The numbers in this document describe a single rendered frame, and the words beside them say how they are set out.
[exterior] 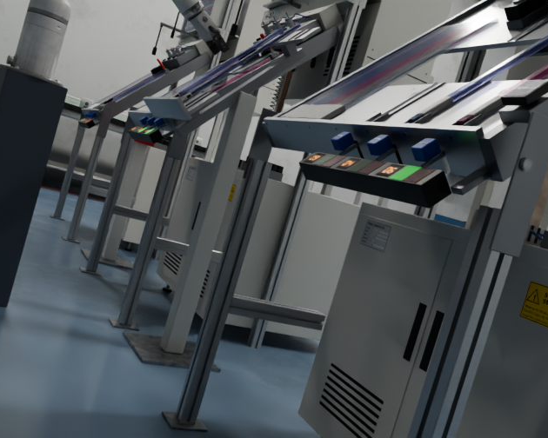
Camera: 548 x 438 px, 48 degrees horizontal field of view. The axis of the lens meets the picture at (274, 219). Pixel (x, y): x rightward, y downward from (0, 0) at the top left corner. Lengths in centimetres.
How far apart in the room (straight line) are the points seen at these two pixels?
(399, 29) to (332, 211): 74
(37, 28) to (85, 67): 505
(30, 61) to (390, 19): 131
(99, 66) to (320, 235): 506
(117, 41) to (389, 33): 502
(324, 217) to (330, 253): 15
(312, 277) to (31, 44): 128
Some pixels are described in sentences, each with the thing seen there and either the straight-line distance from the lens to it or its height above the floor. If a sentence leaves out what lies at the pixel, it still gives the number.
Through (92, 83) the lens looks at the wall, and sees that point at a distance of 709.
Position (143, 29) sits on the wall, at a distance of 732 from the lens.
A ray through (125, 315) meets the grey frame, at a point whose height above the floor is 4.
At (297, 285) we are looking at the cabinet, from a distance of 238.
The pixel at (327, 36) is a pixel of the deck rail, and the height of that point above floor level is 118.
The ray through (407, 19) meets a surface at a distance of 255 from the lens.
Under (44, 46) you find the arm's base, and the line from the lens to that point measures 202.
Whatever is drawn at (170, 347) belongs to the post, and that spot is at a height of 3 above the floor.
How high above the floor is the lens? 58
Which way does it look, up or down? 3 degrees down
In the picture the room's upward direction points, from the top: 17 degrees clockwise
